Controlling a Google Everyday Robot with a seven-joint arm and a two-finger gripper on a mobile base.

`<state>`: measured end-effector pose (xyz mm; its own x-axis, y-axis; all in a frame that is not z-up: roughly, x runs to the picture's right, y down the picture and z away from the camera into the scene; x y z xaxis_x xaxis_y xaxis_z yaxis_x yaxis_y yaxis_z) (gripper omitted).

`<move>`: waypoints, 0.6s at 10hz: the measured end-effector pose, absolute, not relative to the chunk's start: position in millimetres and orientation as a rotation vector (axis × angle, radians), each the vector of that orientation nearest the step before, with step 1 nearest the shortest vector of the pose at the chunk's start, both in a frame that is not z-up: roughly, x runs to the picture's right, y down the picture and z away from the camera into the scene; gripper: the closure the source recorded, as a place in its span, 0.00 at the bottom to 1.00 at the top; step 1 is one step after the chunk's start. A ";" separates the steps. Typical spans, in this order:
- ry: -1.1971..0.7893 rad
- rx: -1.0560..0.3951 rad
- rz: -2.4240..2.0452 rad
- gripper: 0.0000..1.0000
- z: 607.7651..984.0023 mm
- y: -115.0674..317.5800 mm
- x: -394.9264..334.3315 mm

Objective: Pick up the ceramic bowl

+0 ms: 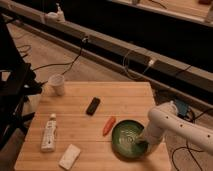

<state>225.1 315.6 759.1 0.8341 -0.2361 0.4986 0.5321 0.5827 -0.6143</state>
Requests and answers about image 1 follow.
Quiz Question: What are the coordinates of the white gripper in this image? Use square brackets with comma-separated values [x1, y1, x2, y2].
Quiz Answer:
[135, 130, 154, 149]

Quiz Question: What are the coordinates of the green ceramic bowl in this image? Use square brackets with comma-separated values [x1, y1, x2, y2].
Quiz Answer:
[111, 120, 148, 159]

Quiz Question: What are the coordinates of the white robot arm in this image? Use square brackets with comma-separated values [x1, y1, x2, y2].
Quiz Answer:
[136, 101, 213, 155]

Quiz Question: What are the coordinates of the orange carrot toy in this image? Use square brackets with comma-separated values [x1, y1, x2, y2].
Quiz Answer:
[103, 116, 116, 136]

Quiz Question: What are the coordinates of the blue box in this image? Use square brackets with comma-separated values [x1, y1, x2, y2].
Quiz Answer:
[174, 99, 189, 118]

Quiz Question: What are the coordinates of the black rectangular remote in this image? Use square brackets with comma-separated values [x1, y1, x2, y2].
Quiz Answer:
[86, 97, 100, 115]

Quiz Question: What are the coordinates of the white sponge block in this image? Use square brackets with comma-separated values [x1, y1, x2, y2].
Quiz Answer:
[59, 144, 81, 170]

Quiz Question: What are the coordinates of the white tube bottle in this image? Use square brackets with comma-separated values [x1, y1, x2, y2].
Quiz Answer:
[41, 114, 57, 152]

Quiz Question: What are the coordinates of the black cables right floor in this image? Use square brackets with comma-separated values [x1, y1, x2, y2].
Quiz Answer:
[169, 108, 213, 171]

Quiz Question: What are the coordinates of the grey metal rail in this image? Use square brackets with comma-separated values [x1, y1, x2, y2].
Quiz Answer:
[0, 0, 213, 108]

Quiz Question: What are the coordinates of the white cable loop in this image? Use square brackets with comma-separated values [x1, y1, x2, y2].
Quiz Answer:
[122, 46, 156, 81]

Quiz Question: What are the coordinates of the black floor cable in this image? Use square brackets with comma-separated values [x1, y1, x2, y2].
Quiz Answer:
[16, 36, 89, 76]

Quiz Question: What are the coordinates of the black stand frame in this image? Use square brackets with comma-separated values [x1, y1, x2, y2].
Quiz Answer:
[0, 13, 42, 150]

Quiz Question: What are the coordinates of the white object on rail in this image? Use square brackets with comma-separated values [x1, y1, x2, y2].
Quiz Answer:
[45, 3, 65, 22]

